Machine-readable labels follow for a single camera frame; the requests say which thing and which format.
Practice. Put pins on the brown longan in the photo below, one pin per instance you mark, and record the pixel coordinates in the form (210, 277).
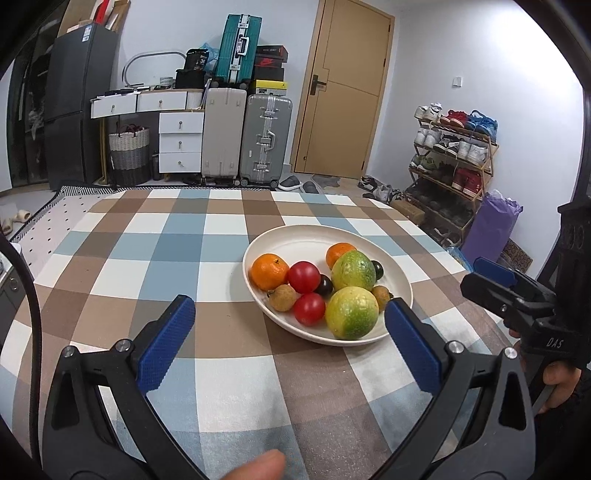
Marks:
(282, 297)
(382, 297)

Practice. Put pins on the woven laundry basket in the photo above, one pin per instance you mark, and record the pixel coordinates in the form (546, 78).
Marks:
(129, 147)

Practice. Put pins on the white desk with drawers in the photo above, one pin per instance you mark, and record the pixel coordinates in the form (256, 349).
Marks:
(113, 107)

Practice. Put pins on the grey slipper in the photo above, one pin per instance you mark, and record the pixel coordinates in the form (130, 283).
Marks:
(288, 182)
(310, 187)

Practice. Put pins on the person's left hand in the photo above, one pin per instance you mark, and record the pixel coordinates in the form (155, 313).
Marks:
(258, 466)

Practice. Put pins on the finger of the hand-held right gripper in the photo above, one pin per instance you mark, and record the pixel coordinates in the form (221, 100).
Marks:
(485, 290)
(494, 270)

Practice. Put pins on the teal suitcase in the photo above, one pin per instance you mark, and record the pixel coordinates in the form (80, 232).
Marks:
(228, 50)

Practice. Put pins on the yellow green passion fruit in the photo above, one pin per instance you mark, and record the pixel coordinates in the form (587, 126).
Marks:
(352, 313)
(353, 272)

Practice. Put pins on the black refrigerator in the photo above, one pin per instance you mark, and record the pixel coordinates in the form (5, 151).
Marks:
(74, 92)

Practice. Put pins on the red tomato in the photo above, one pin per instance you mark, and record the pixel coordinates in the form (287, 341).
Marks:
(304, 277)
(309, 308)

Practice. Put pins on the dark glass cabinet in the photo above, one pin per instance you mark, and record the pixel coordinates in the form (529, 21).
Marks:
(27, 115)

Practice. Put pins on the black bag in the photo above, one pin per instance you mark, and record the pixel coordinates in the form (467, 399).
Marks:
(190, 78)

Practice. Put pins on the yellow shoe box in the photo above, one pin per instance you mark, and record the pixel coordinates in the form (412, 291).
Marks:
(271, 86)

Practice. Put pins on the blue plastic bag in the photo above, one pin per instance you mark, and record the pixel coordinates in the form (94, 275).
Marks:
(208, 48)

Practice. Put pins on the dark round plum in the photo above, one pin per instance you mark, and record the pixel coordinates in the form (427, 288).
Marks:
(324, 285)
(378, 270)

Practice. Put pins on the silver curved metal frame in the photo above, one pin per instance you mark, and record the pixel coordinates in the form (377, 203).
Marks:
(152, 54)

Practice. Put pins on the silver suitcase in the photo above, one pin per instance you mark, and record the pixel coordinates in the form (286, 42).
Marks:
(251, 138)

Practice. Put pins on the rows of shoes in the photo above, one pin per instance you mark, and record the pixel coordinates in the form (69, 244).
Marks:
(466, 180)

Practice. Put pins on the black shoe box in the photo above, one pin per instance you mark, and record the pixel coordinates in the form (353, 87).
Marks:
(269, 74)
(270, 53)

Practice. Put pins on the wooden shoe rack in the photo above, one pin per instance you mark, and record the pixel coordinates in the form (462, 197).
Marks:
(493, 153)

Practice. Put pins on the wooden door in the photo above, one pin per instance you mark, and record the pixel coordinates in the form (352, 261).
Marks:
(341, 115)

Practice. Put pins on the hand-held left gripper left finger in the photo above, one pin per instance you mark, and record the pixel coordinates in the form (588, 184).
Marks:
(168, 341)

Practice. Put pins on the beige suitcase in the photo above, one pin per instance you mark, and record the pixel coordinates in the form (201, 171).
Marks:
(224, 134)

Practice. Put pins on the white drawer cabinet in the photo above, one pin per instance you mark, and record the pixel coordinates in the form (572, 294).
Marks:
(180, 138)

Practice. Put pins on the grey floor cloth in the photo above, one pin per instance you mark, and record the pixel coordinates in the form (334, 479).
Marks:
(328, 180)

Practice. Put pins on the cardboard boxes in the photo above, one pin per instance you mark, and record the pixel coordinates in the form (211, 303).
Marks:
(92, 14)

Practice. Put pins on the checkered tablecloth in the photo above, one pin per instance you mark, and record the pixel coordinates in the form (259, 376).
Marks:
(207, 277)

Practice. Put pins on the orange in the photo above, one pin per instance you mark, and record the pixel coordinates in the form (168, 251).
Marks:
(339, 254)
(269, 271)

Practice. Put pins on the purple bag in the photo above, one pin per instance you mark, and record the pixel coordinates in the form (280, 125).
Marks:
(489, 226)

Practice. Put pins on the person's right forearm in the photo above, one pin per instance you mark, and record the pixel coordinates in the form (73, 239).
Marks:
(572, 434)

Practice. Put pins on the brown doormat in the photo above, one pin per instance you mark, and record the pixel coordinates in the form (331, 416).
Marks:
(517, 256)

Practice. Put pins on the dotted floor mat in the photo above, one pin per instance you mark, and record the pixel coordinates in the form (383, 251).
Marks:
(60, 217)

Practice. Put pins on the beige slipper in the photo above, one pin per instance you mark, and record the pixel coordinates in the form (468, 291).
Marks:
(21, 214)
(7, 226)

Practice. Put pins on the brown cardboard box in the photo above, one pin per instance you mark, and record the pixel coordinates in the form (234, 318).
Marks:
(406, 208)

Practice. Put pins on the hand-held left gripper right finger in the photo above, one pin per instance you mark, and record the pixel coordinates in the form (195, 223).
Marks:
(413, 341)

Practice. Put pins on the person's right hand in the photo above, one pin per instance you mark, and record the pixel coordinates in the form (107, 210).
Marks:
(561, 383)

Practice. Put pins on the cream plate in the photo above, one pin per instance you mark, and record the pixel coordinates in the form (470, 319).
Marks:
(295, 244)

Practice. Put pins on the dark sneaker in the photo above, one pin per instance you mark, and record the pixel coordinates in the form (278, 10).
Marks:
(368, 182)

